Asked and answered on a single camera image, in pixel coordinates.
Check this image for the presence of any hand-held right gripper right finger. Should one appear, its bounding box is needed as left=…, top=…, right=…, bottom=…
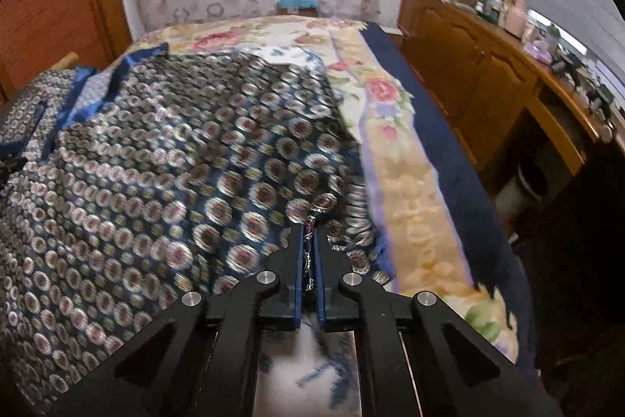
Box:
left=314, top=229, right=567, bottom=417

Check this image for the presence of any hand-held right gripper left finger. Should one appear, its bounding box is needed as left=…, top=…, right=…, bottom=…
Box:
left=46, top=224, right=307, bottom=417

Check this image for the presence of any dark ring-patterned garment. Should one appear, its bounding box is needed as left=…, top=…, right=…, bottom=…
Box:
left=0, top=43, right=394, bottom=417

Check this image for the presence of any peach floral blanket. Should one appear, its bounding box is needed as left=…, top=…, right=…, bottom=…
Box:
left=132, top=17, right=519, bottom=364

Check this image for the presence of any navy bed sheet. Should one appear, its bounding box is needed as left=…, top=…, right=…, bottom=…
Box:
left=361, top=23, right=538, bottom=379

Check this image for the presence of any blue floral white sheet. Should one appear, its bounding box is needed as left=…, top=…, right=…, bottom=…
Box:
left=244, top=45, right=328, bottom=73

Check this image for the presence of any cardboard box with blue cloth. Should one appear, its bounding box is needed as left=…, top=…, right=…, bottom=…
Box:
left=276, top=0, right=320, bottom=17

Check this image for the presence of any wooden cabinet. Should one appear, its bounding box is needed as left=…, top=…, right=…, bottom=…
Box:
left=398, top=0, right=616, bottom=213

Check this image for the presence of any black device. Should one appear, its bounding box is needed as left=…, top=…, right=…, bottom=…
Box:
left=551, top=54, right=584, bottom=86

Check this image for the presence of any pink jug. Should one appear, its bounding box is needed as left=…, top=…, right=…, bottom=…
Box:
left=504, top=0, right=529, bottom=38

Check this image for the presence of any clear bottle green cap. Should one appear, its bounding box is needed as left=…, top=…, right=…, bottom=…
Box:
left=544, top=23, right=562, bottom=56

